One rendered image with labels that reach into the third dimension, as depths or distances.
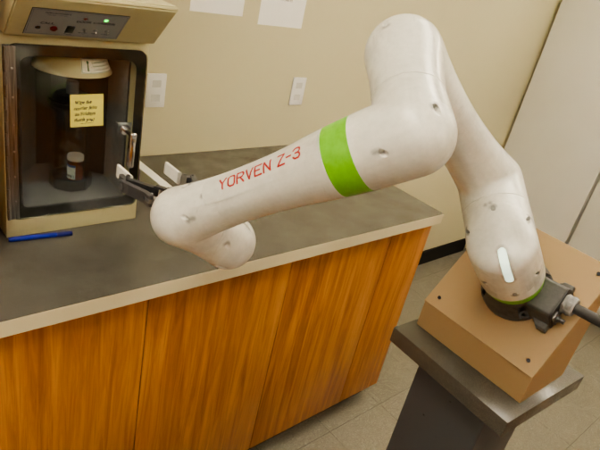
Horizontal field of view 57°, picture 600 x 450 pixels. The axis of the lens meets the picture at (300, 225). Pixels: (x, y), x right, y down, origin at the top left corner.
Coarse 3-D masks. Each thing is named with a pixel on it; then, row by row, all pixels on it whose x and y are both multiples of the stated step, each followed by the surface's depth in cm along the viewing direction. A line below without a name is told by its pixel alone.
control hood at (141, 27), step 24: (0, 0) 105; (24, 0) 99; (48, 0) 101; (72, 0) 104; (96, 0) 106; (120, 0) 109; (144, 0) 116; (0, 24) 107; (24, 24) 106; (144, 24) 119
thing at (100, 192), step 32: (32, 64) 114; (64, 64) 118; (96, 64) 123; (128, 64) 127; (32, 96) 117; (64, 96) 121; (128, 96) 131; (32, 128) 120; (64, 128) 125; (96, 128) 129; (32, 160) 123; (64, 160) 128; (96, 160) 133; (32, 192) 127; (64, 192) 132; (96, 192) 137
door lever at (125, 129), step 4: (124, 128) 134; (128, 128) 134; (124, 132) 134; (128, 132) 132; (132, 132) 131; (132, 136) 130; (136, 136) 131; (132, 140) 131; (136, 140) 132; (128, 144) 132; (132, 144) 132; (128, 148) 132; (132, 148) 132; (128, 152) 133; (132, 152) 133; (128, 156) 133; (132, 156) 133; (128, 160) 133; (132, 160) 134; (128, 164) 134; (132, 164) 134
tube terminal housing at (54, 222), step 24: (0, 48) 110; (120, 48) 125; (144, 48) 129; (0, 72) 112; (0, 96) 115; (0, 120) 118; (0, 144) 121; (0, 168) 124; (0, 192) 127; (0, 216) 130; (48, 216) 133; (72, 216) 137; (96, 216) 142; (120, 216) 146
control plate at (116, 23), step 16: (32, 16) 104; (48, 16) 106; (64, 16) 107; (80, 16) 109; (96, 16) 110; (112, 16) 112; (128, 16) 114; (32, 32) 109; (48, 32) 111; (80, 32) 114; (112, 32) 118
